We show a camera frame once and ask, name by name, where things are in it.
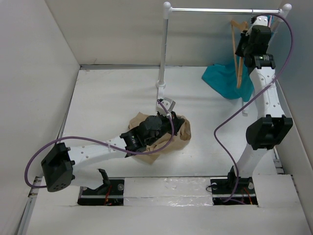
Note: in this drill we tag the pink hanger on rack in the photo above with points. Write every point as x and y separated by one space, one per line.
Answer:
269 21

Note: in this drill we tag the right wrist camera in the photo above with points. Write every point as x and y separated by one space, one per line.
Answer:
259 20

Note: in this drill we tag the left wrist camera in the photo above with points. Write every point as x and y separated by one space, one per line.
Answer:
167 106

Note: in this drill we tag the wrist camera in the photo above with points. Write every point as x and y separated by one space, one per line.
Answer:
259 20
167 106

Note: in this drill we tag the wooden clothes hanger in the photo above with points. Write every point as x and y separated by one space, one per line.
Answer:
238 65

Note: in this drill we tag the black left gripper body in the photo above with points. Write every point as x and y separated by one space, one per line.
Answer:
166 125

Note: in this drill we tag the teal shirt on rack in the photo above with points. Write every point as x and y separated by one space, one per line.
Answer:
222 78

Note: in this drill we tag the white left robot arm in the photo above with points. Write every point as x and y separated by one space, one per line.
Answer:
64 165

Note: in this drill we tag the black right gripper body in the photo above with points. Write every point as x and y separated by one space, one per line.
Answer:
244 47

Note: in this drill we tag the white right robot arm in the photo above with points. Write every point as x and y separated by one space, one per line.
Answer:
271 125

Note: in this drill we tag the beige t shirt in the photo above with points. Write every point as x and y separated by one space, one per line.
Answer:
178 142

